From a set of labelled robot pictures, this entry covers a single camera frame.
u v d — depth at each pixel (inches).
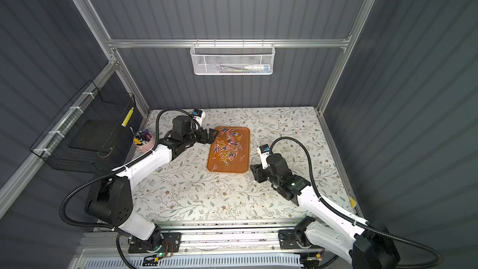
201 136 30.5
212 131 30.7
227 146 40.2
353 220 17.0
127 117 32.5
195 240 29.8
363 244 15.8
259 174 28.3
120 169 18.8
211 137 31.4
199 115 30.5
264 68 35.3
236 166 37.1
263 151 27.9
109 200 17.4
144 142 36.0
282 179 23.9
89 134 29.0
